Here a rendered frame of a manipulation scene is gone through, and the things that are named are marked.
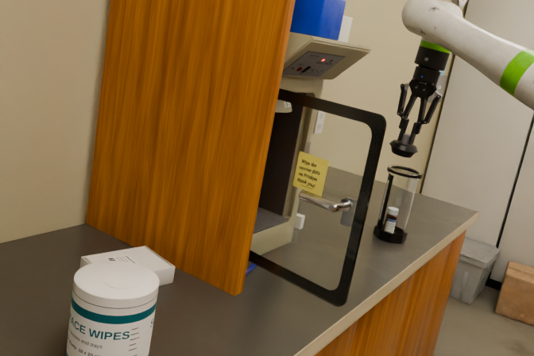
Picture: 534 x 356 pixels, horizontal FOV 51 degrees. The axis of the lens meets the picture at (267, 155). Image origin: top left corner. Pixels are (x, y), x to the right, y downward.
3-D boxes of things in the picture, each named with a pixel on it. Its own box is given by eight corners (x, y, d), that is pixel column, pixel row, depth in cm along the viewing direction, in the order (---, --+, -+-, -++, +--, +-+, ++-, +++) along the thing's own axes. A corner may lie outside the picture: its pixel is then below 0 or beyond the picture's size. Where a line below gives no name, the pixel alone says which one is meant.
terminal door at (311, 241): (236, 253, 130) (265, 84, 122) (345, 309, 112) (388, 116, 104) (234, 253, 130) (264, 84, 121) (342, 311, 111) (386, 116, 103)
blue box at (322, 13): (278, 29, 122) (286, -13, 120) (300, 34, 130) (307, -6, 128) (318, 36, 117) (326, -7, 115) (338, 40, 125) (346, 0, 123)
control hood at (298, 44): (257, 73, 121) (265, 27, 119) (325, 78, 148) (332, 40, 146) (303, 83, 115) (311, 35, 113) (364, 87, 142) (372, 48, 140)
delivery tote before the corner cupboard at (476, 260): (389, 274, 394) (399, 231, 387) (409, 260, 429) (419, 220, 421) (474, 309, 362) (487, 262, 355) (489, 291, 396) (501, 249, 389)
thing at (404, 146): (382, 150, 174) (388, 130, 172) (393, 148, 182) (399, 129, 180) (409, 160, 169) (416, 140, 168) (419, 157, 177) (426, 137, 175)
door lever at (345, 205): (311, 198, 115) (313, 186, 114) (350, 213, 109) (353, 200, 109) (296, 201, 111) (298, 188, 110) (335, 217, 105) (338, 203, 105)
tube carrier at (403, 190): (368, 231, 175) (382, 167, 170) (380, 225, 184) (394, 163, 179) (400, 243, 170) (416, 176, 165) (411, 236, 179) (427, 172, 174)
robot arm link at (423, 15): (511, 89, 144) (536, 51, 139) (493, 87, 136) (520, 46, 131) (408, 27, 164) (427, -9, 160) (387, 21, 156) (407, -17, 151)
